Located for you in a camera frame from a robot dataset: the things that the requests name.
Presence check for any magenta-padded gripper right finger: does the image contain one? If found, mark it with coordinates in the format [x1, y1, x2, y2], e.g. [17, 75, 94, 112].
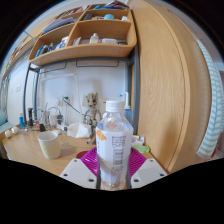
[126, 147, 168, 190]

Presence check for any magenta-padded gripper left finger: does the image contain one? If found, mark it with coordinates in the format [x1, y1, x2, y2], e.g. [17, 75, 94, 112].
[59, 146, 101, 190]

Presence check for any clear plastic water bottle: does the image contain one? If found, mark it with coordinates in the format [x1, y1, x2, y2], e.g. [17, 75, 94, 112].
[95, 100, 134, 192]

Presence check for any flat round red coaster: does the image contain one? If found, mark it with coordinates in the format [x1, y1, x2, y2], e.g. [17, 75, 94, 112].
[75, 150, 90, 160]

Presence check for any green flat packet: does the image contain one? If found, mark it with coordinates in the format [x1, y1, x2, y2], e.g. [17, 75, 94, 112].
[132, 143, 152, 154]

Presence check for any pink and white packet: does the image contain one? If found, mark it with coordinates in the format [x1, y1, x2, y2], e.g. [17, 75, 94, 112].
[132, 134, 146, 146]

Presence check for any cream white cup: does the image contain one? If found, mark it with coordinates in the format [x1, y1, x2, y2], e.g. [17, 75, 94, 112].
[36, 131, 62, 160]

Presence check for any white power strip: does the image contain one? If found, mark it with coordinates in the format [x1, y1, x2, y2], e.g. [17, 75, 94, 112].
[56, 123, 69, 132]

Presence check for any brown tree creature figurine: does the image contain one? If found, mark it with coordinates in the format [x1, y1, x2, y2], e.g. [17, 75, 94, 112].
[83, 92, 103, 128]

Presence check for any black slim bottle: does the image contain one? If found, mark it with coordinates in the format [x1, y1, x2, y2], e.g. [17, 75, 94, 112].
[27, 107, 34, 127]

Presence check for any small blue bottle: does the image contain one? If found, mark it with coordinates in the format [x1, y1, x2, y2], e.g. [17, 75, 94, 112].
[18, 113, 26, 129]

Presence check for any wooden wardrobe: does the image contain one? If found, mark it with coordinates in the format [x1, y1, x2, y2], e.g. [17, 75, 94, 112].
[128, 0, 213, 174]

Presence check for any teal bedding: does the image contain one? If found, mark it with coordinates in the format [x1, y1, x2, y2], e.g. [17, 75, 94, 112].
[0, 109, 14, 134]

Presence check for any teal striped towel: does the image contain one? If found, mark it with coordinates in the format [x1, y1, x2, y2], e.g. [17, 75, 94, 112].
[195, 38, 224, 159]

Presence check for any wooden shelf unit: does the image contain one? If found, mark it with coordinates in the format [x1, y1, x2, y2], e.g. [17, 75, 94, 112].
[28, 0, 138, 67]

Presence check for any grey metal desk frame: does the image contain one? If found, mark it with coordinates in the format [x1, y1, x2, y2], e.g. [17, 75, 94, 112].
[22, 43, 141, 129]

